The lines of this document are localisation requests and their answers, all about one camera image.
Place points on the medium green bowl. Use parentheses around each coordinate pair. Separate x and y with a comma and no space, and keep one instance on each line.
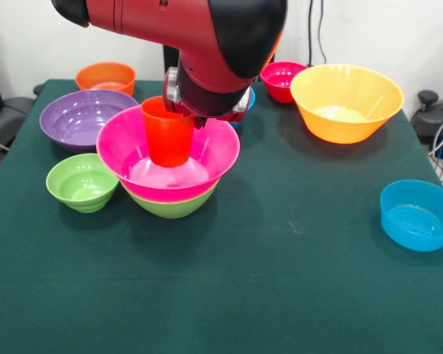
(173,208)

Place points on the large pink bowl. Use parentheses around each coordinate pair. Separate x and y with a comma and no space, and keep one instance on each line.
(125,147)

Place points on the small orange bowl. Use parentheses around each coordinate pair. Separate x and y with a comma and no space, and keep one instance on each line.
(107,73)

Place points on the small blue bowl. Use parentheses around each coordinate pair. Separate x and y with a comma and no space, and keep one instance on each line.
(417,221)

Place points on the orange cup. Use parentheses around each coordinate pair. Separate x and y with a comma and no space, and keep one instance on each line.
(168,140)

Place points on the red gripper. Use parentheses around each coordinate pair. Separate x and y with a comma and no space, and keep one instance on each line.
(236,117)

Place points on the purple bowl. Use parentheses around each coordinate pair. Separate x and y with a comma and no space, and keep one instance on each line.
(74,121)

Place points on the black chair base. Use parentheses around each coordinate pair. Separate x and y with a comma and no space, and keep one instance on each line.
(428,121)
(14,110)

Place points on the small pink-red bowl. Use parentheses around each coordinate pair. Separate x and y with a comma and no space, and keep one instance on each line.
(280,79)

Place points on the small green bowl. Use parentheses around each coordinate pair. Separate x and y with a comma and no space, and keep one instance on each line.
(79,182)

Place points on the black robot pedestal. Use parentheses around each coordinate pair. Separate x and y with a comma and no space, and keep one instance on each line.
(171,60)

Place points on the dark green tablecloth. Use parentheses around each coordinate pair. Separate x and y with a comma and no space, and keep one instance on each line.
(206,276)

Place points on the medium blue bowl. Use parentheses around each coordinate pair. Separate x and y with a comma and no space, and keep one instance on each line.
(251,99)

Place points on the large orange bowl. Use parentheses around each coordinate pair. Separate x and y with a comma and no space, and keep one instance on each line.
(343,92)

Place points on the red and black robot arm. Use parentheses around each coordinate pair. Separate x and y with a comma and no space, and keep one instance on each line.
(192,33)

